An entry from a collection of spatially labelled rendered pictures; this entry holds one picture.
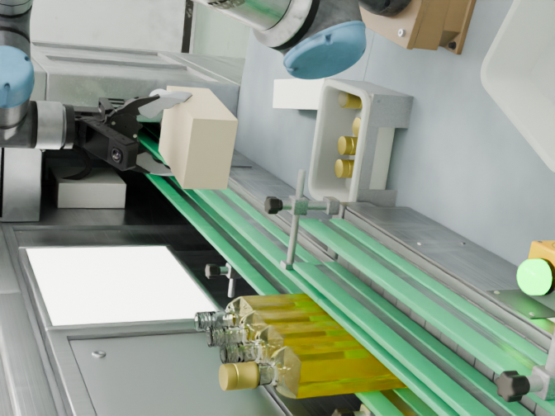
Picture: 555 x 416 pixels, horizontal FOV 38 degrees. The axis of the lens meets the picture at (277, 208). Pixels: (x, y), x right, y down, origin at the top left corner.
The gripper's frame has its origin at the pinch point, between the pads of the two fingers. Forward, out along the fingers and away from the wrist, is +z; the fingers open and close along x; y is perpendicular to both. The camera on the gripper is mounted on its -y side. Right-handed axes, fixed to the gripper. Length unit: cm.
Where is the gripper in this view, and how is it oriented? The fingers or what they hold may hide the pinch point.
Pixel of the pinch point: (187, 136)
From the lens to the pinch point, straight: 137.0
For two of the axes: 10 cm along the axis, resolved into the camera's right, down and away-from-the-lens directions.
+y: -3.5, -4.4, 8.3
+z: 9.2, 0.1, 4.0
